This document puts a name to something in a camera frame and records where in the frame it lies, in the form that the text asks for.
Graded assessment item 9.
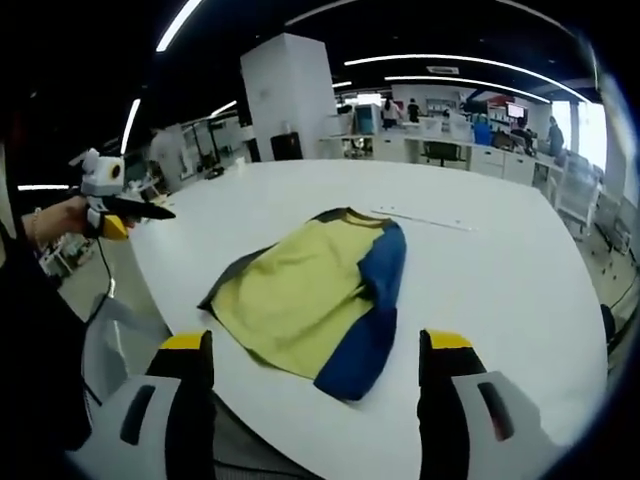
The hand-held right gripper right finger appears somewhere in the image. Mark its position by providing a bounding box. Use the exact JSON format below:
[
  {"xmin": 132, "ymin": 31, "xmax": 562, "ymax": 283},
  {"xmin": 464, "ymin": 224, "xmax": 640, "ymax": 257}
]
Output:
[{"xmin": 417, "ymin": 328, "xmax": 571, "ymax": 480}]

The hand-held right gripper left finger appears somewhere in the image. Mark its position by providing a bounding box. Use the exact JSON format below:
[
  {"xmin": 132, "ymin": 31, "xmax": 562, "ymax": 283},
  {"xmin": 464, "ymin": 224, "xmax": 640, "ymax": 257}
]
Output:
[{"xmin": 64, "ymin": 328, "xmax": 217, "ymax": 480}]

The yellow blue grey long-sleeved garment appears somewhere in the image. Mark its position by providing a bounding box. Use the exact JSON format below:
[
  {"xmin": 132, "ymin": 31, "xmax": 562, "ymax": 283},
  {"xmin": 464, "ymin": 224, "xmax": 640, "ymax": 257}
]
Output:
[{"xmin": 197, "ymin": 205, "xmax": 409, "ymax": 403}]

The person's left hand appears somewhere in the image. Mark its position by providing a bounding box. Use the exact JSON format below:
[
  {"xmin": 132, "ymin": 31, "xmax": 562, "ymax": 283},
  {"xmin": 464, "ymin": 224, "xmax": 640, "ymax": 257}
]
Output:
[{"xmin": 37, "ymin": 194, "xmax": 101, "ymax": 237}]

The white partition board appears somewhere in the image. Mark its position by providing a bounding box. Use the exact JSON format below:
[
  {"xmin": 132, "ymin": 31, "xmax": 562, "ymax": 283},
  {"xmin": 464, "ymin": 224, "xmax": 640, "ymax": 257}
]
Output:
[{"xmin": 149, "ymin": 127, "xmax": 187, "ymax": 194}]

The grey mesh chair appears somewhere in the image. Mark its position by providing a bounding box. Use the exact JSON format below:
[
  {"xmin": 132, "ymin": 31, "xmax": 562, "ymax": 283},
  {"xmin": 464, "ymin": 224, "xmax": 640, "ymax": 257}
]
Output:
[{"xmin": 82, "ymin": 294, "xmax": 171, "ymax": 401}]

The person's dark clothing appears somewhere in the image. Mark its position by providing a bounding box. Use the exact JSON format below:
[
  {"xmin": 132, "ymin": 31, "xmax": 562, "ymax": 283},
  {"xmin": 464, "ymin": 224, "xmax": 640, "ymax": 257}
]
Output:
[{"xmin": 0, "ymin": 219, "xmax": 96, "ymax": 451}]

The black cabinet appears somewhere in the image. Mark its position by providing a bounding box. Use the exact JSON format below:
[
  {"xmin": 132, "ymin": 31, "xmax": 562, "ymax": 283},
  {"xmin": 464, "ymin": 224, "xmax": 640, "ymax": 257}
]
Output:
[{"xmin": 270, "ymin": 132, "xmax": 304, "ymax": 162}]

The white square pillar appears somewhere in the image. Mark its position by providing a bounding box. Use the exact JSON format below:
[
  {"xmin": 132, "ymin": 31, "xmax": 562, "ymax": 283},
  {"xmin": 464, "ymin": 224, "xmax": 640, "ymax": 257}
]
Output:
[{"xmin": 239, "ymin": 32, "xmax": 337, "ymax": 162}]

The white flat strip with holes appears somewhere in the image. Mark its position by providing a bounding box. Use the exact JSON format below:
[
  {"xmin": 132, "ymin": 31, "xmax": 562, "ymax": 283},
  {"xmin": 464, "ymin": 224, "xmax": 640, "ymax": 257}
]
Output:
[{"xmin": 370, "ymin": 202, "xmax": 479, "ymax": 234}]

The blue-framed cabinet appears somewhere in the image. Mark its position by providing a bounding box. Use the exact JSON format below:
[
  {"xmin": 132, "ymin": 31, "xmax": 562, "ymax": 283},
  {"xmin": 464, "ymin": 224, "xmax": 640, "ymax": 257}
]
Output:
[{"xmin": 352, "ymin": 103, "xmax": 382, "ymax": 135}]

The white desk row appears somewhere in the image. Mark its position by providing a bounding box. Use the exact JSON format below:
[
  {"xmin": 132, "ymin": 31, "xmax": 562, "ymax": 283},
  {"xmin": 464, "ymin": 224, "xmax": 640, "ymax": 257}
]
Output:
[{"xmin": 319, "ymin": 130, "xmax": 566, "ymax": 186}]

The white chair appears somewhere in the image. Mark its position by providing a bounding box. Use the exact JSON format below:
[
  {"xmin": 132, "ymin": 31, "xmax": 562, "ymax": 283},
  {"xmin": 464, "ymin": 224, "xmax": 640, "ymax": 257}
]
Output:
[{"xmin": 554, "ymin": 154, "xmax": 604, "ymax": 226}]

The black office chair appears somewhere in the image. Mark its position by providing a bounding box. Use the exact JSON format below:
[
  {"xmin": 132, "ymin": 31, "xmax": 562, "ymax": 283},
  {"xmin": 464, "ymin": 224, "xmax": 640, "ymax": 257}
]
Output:
[{"xmin": 423, "ymin": 141, "xmax": 466, "ymax": 168}]

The long ceiling light strip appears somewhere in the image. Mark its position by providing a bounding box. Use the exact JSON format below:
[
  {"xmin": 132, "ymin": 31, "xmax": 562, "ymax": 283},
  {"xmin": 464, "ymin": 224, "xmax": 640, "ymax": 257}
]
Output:
[
  {"xmin": 384, "ymin": 75, "xmax": 551, "ymax": 104},
  {"xmin": 344, "ymin": 53, "xmax": 586, "ymax": 101}
]

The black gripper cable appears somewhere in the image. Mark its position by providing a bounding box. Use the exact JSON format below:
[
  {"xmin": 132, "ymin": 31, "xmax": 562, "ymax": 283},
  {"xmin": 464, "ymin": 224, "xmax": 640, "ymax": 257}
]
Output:
[{"xmin": 97, "ymin": 238, "xmax": 117, "ymax": 301}]

